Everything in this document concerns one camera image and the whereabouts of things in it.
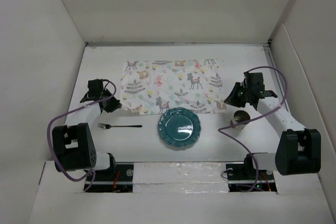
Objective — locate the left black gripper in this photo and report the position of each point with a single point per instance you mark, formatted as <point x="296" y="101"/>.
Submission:
<point x="114" y="105"/>

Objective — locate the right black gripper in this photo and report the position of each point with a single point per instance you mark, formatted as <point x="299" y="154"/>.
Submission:
<point x="231" y="98"/>

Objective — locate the white brown metal cup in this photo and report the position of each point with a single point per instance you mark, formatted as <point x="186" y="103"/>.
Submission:
<point x="240" y="119"/>

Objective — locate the black fork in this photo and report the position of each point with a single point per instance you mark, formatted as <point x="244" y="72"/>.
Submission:
<point x="108" y="126"/>

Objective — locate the patterned cloth placemat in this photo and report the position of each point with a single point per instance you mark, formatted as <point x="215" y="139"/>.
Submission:
<point x="153" y="87"/>

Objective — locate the teal ceramic plate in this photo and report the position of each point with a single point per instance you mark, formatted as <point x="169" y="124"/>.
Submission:
<point x="179" y="127"/>

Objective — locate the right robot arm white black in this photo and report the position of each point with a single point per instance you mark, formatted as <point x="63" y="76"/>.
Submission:
<point x="299" y="148"/>

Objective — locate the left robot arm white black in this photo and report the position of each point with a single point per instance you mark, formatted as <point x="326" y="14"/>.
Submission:
<point x="73" y="143"/>

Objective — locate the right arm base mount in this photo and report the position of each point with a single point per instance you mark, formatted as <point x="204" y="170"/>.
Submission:
<point x="239" y="179"/>

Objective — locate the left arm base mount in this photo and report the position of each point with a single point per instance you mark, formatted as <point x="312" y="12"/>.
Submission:
<point x="119" y="180"/>

